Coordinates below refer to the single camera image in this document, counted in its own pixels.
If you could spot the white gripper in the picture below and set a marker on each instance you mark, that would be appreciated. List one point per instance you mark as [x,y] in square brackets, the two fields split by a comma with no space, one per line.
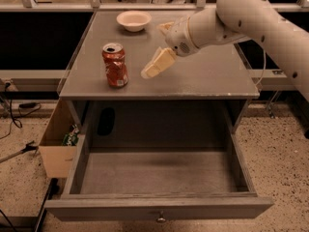
[179,37]

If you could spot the crushed red coke can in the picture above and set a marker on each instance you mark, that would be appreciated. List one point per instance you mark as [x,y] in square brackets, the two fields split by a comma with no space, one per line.
[113,55]

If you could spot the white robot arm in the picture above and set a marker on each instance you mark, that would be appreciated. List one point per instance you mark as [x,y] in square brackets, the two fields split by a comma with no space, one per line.
[232,21]

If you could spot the open grey top drawer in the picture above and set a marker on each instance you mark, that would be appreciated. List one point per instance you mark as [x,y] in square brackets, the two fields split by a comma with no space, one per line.
[137,183]

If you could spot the metal drawer knob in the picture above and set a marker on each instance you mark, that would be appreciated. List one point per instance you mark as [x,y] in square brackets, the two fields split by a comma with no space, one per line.
[161,218]

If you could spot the white paper bowl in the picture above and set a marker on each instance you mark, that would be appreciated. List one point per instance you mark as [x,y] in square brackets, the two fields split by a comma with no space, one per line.
[134,21]

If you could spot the grey cabinet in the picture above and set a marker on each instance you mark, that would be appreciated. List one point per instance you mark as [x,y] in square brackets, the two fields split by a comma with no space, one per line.
[179,108]

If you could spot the green snack bag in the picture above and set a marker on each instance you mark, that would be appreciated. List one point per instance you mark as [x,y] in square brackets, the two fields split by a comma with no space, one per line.
[71,138]

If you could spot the black power adapter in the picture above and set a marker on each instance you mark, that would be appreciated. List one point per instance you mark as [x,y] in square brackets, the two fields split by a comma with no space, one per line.
[27,105]

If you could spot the cardboard box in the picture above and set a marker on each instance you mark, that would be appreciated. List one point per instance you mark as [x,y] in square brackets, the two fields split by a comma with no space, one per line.
[56,156]

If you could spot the black-tipped grabber stick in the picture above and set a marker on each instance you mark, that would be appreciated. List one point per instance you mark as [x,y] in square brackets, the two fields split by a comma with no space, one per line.
[27,148]

